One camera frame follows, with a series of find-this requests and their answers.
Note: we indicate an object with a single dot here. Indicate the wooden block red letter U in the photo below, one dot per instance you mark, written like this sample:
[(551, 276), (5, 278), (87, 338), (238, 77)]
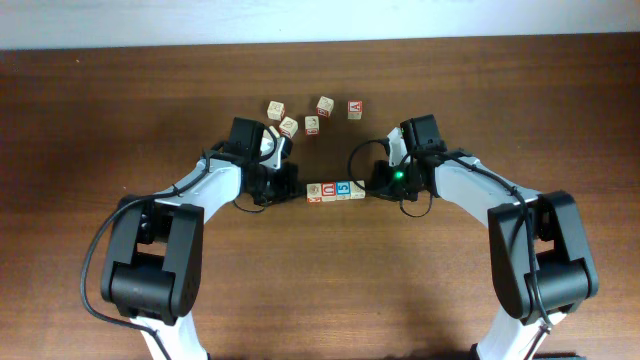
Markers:
[(328, 191)]

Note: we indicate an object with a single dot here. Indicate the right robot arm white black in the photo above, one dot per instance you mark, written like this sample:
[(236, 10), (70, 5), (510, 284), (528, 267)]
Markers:
[(542, 267)]

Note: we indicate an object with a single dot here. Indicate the wooden block green V side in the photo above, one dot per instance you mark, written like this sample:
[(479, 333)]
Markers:
[(274, 132)]

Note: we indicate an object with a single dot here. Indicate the wooden block red bottom centre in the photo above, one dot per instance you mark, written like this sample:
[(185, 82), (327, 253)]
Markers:
[(311, 125)]

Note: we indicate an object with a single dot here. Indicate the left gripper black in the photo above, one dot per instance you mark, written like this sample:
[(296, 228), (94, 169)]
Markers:
[(289, 187)]

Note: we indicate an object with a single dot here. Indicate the wooden block red letter A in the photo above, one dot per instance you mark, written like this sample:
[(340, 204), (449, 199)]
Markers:
[(354, 109)]

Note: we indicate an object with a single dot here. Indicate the wooden block red side tilted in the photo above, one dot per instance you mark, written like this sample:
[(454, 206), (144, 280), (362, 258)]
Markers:
[(288, 127)]

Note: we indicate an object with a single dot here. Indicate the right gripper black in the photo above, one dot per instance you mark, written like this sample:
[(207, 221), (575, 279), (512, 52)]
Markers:
[(379, 181)]

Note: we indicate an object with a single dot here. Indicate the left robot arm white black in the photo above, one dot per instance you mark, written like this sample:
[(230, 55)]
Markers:
[(153, 265)]

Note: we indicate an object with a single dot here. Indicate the wooden block yellow print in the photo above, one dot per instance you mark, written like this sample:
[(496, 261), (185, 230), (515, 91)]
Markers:
[(357, 190)]

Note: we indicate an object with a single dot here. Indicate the wooden block red upper centre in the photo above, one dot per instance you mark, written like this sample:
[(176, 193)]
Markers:
[(325, 106)]

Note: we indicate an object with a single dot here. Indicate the wooden block red Y side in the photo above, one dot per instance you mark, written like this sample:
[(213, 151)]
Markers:
[(314, 193)]

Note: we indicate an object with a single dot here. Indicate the plain wooden block far left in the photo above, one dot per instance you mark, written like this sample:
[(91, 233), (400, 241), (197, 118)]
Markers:
[(276, 111)]

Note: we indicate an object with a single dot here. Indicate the wooden block blue number 5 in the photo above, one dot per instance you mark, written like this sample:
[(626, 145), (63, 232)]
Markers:
[(343, 190)]

